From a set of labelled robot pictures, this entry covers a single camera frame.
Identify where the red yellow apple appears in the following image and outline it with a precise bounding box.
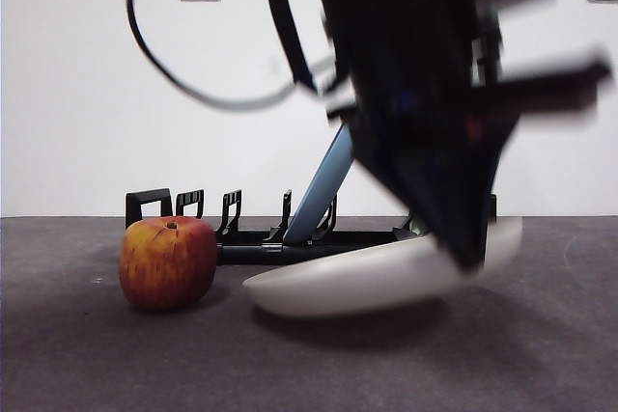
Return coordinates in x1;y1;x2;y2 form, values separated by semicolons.
119;215;218;313

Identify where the cream yellow plate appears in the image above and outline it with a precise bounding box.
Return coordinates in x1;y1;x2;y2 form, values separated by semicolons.
242;216;524;319

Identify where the black plate rack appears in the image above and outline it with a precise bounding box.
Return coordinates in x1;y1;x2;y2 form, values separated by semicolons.
125;188;498;266

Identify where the thin black cable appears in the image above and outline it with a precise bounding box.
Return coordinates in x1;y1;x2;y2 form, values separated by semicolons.
126;0;296;112

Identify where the blue plate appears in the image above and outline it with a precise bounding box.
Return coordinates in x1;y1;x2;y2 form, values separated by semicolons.
282;122;359;245

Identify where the wide black cable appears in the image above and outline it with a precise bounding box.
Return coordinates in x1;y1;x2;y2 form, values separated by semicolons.
264;0;321;95

